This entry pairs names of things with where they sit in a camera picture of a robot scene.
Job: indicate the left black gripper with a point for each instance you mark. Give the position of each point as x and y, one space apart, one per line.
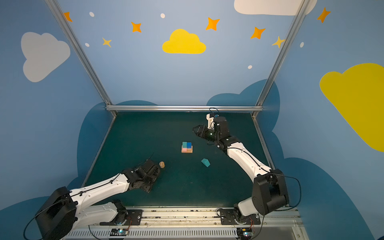
151 171

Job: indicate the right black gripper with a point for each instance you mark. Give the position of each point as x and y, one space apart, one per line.
204 132

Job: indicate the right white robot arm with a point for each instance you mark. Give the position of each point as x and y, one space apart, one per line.
269 191

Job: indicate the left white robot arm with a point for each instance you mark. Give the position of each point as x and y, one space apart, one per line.
66 210

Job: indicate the teal house-shaped block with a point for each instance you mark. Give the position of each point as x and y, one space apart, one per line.
206 162

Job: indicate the small wood cylinder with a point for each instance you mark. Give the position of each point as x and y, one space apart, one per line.
162 164

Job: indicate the left controller board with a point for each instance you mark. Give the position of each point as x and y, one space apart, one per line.
119 232

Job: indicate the controller board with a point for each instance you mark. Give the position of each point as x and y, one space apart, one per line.
119 232
244 233

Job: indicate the right controller board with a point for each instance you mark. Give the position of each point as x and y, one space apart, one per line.
244 233

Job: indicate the back aluminium frame rail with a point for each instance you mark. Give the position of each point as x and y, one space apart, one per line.
147 108

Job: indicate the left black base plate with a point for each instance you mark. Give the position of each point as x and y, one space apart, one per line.
125 218

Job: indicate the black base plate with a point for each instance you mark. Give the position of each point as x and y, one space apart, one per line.
125 218
229 217

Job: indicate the front aluminium rail bed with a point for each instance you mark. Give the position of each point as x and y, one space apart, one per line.
197 223

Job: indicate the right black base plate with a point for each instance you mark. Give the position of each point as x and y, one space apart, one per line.
229 217

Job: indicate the left aluminium frame post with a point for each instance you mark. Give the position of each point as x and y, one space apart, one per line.
64 24

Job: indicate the aluminium frame post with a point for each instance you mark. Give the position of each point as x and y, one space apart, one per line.
64 24
291 34

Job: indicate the right aluminium frame post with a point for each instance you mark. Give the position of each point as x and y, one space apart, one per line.
291 34

